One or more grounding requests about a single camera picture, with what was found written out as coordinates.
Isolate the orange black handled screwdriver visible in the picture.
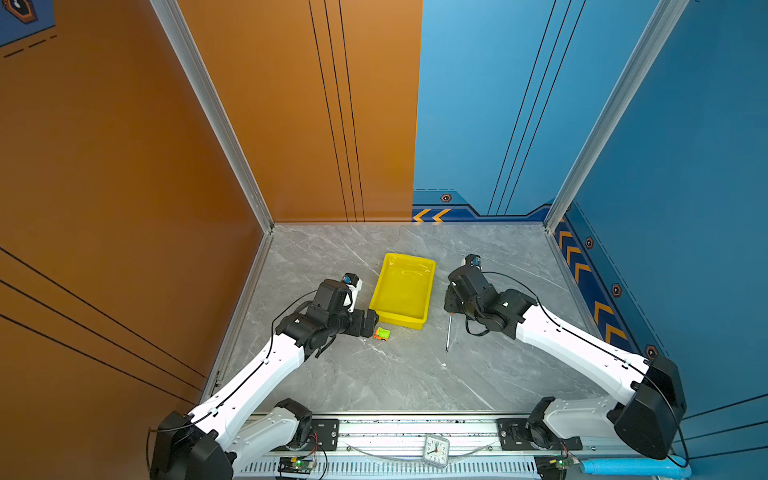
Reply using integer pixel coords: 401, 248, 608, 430
444, 313, 454, 353

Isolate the small yellow green toy block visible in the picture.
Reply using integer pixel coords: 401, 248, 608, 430
373, 327, 391, 341

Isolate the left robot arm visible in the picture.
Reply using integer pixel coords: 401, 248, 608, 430
146, 273, 378, 479

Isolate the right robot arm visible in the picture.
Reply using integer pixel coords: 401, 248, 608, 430
444, 255, 687, 460

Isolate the yellow plastic bin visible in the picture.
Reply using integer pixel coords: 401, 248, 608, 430
370, 253, 437, 330

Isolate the small white clock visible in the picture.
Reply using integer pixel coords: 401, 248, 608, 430
422, 435, 450, 468

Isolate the left green circuit board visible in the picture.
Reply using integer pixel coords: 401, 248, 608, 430
277, 457, 317, 478

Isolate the green circuit board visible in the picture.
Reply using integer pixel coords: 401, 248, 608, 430
534, 457, 574, 480
277, 457, 317, 478

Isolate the right green circuit board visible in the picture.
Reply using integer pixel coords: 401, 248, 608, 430
534, 457, 574, 480

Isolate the blue foam tube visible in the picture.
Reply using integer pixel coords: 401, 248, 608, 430
579, 457, 693, 479

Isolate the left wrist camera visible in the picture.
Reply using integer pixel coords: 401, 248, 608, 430
342, 273, 362, 313

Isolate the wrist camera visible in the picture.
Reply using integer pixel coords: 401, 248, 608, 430
462, 254, 482, 270
342, 273, 362, 313

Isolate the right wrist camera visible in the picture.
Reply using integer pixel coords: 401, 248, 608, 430
462, 254, 482, 270

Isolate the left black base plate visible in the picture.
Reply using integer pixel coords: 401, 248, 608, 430
286, 418, 340, 452

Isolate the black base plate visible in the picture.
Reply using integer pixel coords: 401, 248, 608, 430
496, 418, 583, 451
286, 418, 340, 452

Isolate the aluminium front rail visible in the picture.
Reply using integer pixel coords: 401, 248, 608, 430
227, 411, 676, 480

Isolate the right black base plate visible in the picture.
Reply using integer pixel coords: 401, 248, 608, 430
496, 418, 583, 451

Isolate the left aluminium corner post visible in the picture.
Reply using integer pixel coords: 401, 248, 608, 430
149, 0, 274, 234

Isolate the aluminium corner post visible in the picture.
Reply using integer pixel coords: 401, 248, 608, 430
543, 0, 689, 234
149, 0, 274, 234

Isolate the right aluminium corner post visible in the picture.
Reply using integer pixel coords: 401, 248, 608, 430
543, 0, 689, 234

